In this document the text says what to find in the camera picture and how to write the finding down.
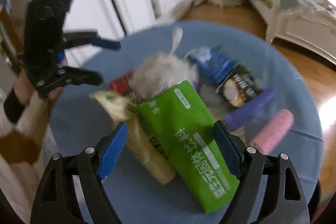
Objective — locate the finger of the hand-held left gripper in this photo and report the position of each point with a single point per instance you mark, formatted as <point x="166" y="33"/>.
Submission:
<point x="89" y="77"/>
<point x="105" y="43"/>

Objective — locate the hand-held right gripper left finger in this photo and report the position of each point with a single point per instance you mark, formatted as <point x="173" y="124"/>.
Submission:
<point x="115" y="145"/>

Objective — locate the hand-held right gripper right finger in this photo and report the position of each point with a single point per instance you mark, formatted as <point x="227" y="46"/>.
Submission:
<point x="227" y="150"/>

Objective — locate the cream yellow snack packet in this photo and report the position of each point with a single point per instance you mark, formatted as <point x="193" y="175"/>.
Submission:
<point x="147" y="155"/>

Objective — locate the green drink powder packet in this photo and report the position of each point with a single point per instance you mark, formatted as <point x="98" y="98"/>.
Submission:
<point x="183" y="134"/>

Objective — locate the person's left hand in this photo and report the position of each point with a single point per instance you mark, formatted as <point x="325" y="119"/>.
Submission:
<point x="23" y="90"/>

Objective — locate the red snack packet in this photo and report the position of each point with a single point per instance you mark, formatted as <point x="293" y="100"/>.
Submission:
<point x="119" y="83"/>

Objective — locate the purple tube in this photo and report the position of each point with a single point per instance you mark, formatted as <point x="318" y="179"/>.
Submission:
<point x="249" y="108"/>

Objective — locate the pink roll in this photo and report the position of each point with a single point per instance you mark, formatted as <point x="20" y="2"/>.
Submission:
<point x="273" y="129"/>

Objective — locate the round table, blue cloth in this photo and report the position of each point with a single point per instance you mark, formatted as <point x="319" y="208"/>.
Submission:
<point x="136" y="200"/>

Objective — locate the black snack packet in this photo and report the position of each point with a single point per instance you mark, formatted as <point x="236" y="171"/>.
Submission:
<point x="236" y="90"/>

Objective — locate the grey fluffy wad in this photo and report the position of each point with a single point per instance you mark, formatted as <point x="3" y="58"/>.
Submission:
<point x="160" y="74"/>

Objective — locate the white plastic strip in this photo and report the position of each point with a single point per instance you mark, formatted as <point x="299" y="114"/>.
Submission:
<point x="177" y="37"/>

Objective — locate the blue plastic packet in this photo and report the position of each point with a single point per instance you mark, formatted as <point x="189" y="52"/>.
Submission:
<point x="218" y="66"/>

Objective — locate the brown white checkered cloth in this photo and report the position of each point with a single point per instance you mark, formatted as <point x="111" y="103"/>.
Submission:
<point x="15" y="142"/>

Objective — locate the white bed frame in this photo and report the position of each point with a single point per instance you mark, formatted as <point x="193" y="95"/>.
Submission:
<point x="302" y="29"/>

